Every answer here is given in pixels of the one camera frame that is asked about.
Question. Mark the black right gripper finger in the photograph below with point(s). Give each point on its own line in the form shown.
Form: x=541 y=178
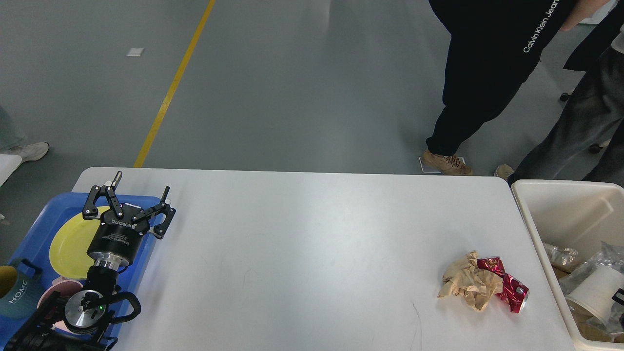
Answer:
x=618 y=296

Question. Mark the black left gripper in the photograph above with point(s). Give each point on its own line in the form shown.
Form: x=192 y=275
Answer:
x=117 y=236

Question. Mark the white paper cup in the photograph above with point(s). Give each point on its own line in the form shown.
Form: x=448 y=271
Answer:
x=593 y=296

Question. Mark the brown paper bag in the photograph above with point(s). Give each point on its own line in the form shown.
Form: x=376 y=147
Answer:
x=589 y=327

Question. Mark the yellow plastic plate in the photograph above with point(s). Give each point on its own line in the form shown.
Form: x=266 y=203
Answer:
x=74 y=238

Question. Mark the silver foil bag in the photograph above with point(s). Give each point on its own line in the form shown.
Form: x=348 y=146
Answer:
x=563 y=258

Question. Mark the pink mug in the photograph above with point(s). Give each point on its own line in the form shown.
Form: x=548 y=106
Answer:
x=66 y=287

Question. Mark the teal green mug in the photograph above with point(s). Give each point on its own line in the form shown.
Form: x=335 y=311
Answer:
x=19 y=293

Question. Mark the brown paper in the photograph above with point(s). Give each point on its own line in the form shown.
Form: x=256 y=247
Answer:
x=463 y=278

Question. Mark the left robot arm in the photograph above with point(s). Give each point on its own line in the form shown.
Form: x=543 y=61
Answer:
x=89 y=313

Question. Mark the cream plastic bin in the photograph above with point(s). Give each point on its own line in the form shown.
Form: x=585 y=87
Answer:
x=575 y=214

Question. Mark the red wrapper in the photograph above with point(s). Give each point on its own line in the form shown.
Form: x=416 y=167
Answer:
x=514 y=292

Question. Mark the white side table corner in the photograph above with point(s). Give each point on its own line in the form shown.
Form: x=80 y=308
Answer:
x=8 y=164

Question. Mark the person with white sneaker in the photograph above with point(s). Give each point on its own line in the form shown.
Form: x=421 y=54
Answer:
x=13 y=141

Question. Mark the person in grey trousers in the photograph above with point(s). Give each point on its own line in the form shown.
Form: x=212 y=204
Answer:
x=595 y=107

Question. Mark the person in black clothes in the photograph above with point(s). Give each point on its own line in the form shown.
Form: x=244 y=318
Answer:
x=495 y=45

